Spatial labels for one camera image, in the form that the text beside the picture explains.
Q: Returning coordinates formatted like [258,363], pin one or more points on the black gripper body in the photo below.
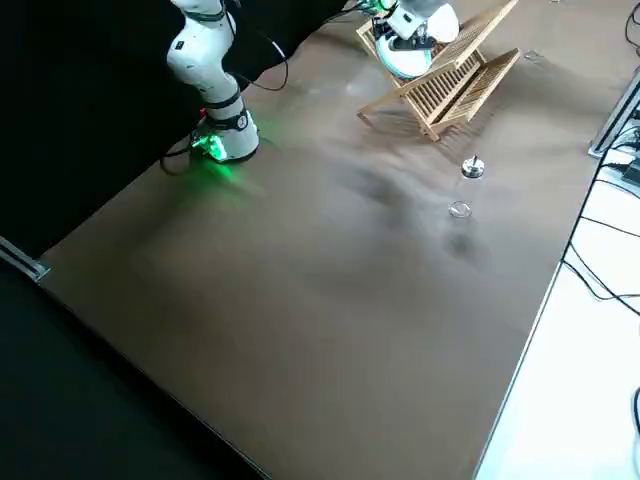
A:
[383,30]

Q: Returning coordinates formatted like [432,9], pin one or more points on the blue round plate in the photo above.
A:
[407,65]

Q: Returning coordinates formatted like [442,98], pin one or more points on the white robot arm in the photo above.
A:
[210,55]
[382,4]

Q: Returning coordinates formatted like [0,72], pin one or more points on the wooden dish rack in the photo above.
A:
[450,90]

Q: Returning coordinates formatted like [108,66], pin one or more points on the clear bottle silver cap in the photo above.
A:
[471,170]

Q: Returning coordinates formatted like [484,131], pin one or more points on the aluminium frame post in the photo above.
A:
[612,120]

